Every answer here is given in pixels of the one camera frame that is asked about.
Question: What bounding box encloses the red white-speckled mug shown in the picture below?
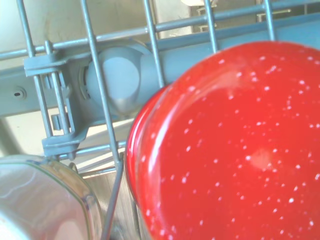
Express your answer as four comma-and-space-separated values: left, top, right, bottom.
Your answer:
124, 41, 320, 240

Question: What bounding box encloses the built-in dishwasher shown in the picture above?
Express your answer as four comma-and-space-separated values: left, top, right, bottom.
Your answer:
0, 0, 320, 240

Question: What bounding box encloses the white mug with gold rim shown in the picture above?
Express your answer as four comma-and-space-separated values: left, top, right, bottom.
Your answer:
0, 154, 106, 240

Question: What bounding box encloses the grey wire dishwasher rack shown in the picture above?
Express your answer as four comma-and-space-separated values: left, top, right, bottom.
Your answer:
0, 0, 320, 240

